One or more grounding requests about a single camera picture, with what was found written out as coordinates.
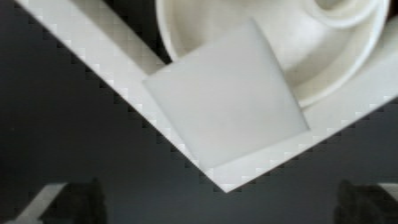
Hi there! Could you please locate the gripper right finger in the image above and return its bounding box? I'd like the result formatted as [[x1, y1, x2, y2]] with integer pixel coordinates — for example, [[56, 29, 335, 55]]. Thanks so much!
[[335, 180, 398, 224]]

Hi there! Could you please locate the white L-shaped fence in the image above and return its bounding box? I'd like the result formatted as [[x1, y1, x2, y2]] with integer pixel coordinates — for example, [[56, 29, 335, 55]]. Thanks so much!
[[15, 0, 398, 191]]

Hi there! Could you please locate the white stool leg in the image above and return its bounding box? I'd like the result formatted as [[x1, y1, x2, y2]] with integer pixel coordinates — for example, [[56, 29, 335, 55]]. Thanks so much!
[[145, 22, 310, 168]]

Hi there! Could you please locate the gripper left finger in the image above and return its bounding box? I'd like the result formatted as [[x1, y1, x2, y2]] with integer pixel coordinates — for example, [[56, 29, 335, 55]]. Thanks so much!
[[6, 178, 111, 224]]

